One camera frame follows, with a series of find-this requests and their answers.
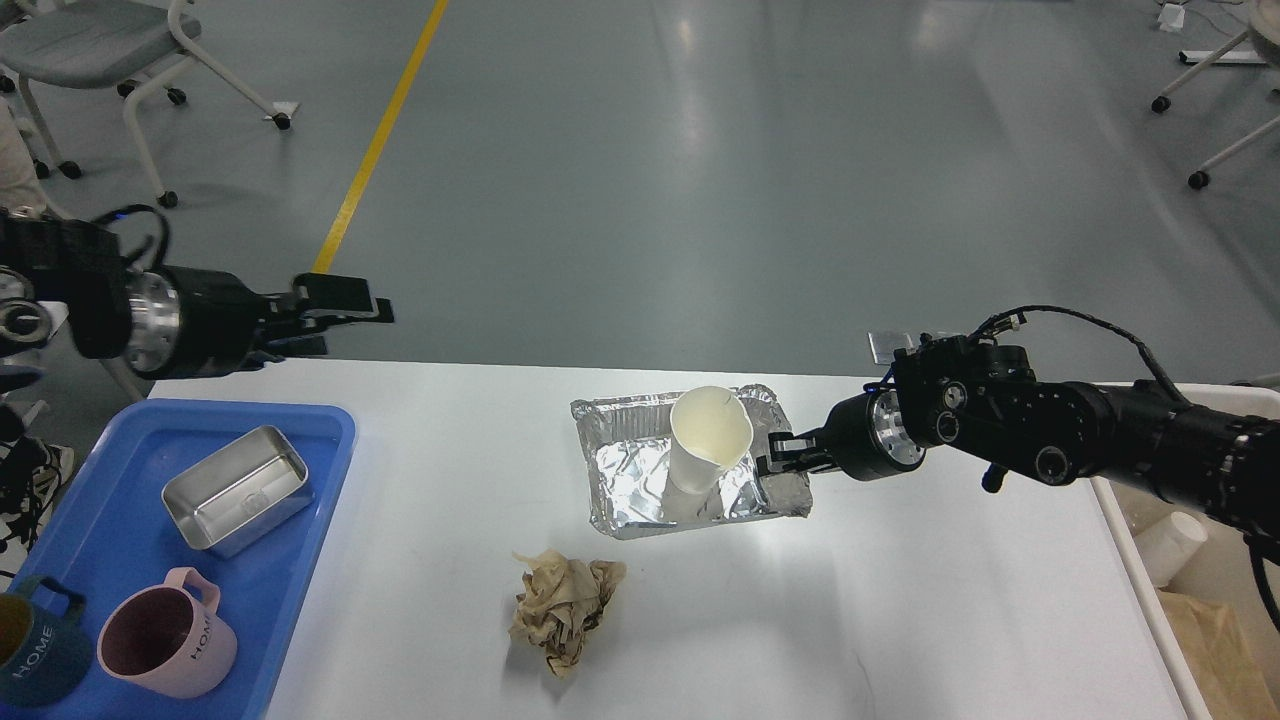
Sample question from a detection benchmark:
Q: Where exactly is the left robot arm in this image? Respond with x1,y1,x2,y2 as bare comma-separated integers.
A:
1,204,396,392

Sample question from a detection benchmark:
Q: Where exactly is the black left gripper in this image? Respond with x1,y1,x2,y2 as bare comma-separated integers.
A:
125,266,396,380

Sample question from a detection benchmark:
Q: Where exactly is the white paper cup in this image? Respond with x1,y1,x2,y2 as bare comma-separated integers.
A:
668,386,754,496

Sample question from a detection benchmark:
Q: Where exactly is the square steel tray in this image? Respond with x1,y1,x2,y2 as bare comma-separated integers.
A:
161,425,315,559

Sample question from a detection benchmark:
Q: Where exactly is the brown paper in bin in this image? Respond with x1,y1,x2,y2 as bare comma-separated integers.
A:
1156,591,1279,719

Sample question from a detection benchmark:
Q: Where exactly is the person in jeans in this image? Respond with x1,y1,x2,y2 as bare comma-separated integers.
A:
1,99,49,217

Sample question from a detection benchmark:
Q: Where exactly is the left floor socket plate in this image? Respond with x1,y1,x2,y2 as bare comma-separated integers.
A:
867,331,918,366

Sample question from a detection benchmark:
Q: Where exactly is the blue plastic tray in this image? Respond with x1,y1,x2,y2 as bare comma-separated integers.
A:
3,398,357,719

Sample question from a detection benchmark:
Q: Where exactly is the paper cup in bin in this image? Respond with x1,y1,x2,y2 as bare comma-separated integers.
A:
1134,511,1208,588

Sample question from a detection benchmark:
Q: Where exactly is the grey office chair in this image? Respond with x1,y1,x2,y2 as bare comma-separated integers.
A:
3,1,293,208

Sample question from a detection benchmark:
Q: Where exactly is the aluminium foil container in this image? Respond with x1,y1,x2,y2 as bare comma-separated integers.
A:
570,384,813,541

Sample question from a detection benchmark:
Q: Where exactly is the brown paper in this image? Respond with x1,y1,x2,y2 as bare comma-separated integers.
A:
1156,591,1279,719
508,550,628,680

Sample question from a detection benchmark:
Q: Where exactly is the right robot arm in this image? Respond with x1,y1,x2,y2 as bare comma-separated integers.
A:
755,305,1279,620

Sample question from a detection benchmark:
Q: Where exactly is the dark blue mug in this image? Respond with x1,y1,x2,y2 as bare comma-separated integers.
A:
1,575,93,708

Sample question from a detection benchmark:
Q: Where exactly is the pink ceramic mug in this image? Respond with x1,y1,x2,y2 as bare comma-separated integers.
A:
96,566,238,700

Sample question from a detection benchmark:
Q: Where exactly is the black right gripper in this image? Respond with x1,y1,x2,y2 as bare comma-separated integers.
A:
756,389,925,480

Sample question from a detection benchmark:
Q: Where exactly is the beige plastic bin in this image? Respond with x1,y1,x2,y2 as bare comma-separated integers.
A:
1091,383,1280,720

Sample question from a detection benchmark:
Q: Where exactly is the white chair legs right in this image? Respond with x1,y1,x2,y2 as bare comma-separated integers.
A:
1149,0,1280,191

